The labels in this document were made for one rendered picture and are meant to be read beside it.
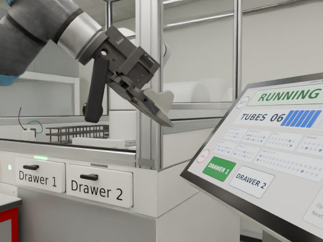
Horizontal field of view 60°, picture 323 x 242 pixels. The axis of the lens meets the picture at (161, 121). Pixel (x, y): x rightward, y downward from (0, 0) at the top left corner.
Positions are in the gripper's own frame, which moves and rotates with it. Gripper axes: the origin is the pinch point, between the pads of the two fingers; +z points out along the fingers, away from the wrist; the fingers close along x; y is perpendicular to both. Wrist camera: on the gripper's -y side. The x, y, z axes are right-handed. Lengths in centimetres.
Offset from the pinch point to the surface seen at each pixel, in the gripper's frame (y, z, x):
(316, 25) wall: 248, 134, 212
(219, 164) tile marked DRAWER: 1.2, 14.9, 0.3
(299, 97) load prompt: 19.5, 15.1, -8.9
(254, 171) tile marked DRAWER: 2.3, 15.0, -10.4
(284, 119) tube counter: 14.0, 15.0, -9.0
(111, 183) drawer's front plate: -19.2, 9.2, 39.3
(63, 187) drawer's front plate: -33, 0, 58
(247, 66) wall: 185, 123, 278
